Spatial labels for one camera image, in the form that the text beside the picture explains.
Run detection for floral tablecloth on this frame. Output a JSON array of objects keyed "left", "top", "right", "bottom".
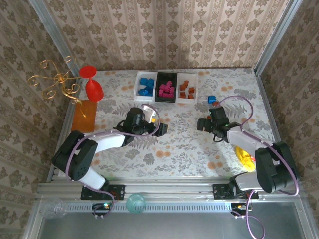
[{"left": 59, "top": 69, "right": 284, "bottom": 179}]

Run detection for white plastic container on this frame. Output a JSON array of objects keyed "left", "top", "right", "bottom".
[
  {"left": 134, "top": 71, "right": 158, "bottom": 102},
  {"left": 175, "top": 72, "right": 199, "bottom": 104}
]

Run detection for yellow plastic toy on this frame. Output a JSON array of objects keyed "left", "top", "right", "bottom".
[{"left": 235, "top": 146, "right": 257, "bottom": 172}]

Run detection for black plastic container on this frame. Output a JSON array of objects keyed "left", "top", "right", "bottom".
[{"left": 154, "top": 71, "right": 179, "bottom": 104}]

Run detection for red plastic wine glass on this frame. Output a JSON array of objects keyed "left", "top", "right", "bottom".
[{"left": 79, "top": 65, "right": 105, "bottom": 103}]

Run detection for orange translucent sheet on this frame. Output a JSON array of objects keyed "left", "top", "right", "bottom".
[{"left": 71, "top": 99, "right": 98, "bottom": 133}]

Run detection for teal plastic cup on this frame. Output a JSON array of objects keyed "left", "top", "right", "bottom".
[{"left": 126, "top": 193, "right": 146, "bottom": 214}]

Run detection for small black circuit board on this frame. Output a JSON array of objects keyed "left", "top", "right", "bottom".
[{"left": 92, "top": 203, "right": 112, "bottom": 220}]

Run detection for grey metal base tray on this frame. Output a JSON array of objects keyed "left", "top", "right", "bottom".
[{"left": 23, "top": 196, "right": 319, "bottom": 239}]

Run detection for clear plastic cup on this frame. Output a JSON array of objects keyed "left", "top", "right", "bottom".
[{"left": 39, "top": 198, "right": 68, "bottom": 219}]

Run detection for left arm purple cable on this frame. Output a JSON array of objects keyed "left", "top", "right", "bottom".
[{"left": 66, "top": 103, "right": 161, "bottom": 218}]

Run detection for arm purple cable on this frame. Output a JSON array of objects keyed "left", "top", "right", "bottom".
[
  {"left": 66, "top": 103, "right": 161, "bottom": 218},
  {"left": 218, "top": 96, "right": 301, "bottom": 239}
]

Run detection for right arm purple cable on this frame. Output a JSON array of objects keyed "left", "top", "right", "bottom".
[{"left": 218, "top": 96, "right": 301, "bottom": 239}]

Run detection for aluminium table side rail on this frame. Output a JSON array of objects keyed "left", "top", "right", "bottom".
[
  {"left": 254, "top": 68, "right": 285, "bottom": 146},
  {"left": 46, "top": 77, "right": 84, "bottom": 184}
]

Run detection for aluminium frame cross rail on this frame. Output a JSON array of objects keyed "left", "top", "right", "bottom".
[{"left": 37, "top": 176, "right": 304, "bottom": 201}]

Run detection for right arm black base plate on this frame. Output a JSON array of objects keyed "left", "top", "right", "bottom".
[{"left": 212, "top": 183, "right": 259, "bottom": 200}]

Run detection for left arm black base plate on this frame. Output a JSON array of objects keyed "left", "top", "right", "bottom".
[{"left": 80, "top": 183, "right": 126, "bottom": 201}]

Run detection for slotted grey cable duct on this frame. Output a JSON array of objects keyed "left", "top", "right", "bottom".
[{"left": 67, "top": 203, "right": 234, "bottom": 214}]

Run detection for gold wire stand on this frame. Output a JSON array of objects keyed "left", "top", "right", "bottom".
[{"left": 27, "top": 56, "right": 87, "bottom": 118}]

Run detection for aluminium frame post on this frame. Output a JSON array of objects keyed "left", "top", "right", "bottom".
[
  {"left": 27, "top": 0, "right": 82, "bottom": 79},
  {"left": 253, "top": 0, "right": 307, "bottom": 77}
]

